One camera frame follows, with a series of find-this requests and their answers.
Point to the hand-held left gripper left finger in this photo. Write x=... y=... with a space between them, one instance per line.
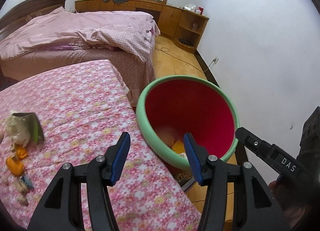
x=120 y=161

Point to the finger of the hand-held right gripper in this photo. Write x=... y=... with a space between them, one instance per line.
x=265 y=151

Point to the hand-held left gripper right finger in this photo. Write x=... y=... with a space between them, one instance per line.
x=193 y=161

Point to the yellow foam net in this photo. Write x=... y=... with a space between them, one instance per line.
x=179 y=147

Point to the red bin with green rim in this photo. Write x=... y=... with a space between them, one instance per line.
x=190 y=103

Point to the green snack packet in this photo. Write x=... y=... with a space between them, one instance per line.
x=35 y=128

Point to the walnut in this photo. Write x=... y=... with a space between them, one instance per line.
x=20 y=187
x=24 y=199

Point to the person's right hand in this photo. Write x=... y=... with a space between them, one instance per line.
x=282 y=196

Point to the pink floral tablecloth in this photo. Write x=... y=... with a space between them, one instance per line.
x=82 y=111

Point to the small blue wrapper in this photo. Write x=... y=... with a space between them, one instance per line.
x=28 y=182

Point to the bed with brown skirt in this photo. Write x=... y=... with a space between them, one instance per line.
x=75 y=58

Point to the flat black device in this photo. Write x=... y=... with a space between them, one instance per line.
x=185 y=41

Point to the small glass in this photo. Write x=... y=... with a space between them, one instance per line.
x=195 y=26

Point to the wooden corner shelf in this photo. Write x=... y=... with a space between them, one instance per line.
x=190 y=19

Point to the small red box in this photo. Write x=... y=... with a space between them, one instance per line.
x=199 y=10

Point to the white tissue pack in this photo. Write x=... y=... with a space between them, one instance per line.
x=190 y=7

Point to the low wooden cabinet row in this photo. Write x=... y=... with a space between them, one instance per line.
x=150 y=8

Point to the dark wooden headboard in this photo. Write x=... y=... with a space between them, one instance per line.
x=25 y=8

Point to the white wall socket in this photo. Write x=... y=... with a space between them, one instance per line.
x=215 y=60

